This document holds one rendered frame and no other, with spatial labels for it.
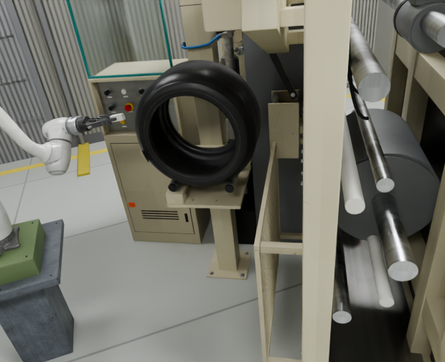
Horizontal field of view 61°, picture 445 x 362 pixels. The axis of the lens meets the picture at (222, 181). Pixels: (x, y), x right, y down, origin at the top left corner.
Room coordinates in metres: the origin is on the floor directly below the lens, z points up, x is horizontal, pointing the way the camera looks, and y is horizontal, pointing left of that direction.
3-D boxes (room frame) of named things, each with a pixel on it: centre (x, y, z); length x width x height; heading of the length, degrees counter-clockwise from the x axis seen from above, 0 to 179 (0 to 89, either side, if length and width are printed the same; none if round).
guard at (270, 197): (1.40, -0.20, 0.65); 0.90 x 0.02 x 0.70; 166
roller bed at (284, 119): (1.82, -0.36, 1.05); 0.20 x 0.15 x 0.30; 166
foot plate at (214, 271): (1.96, 0.02, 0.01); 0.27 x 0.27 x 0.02; 76
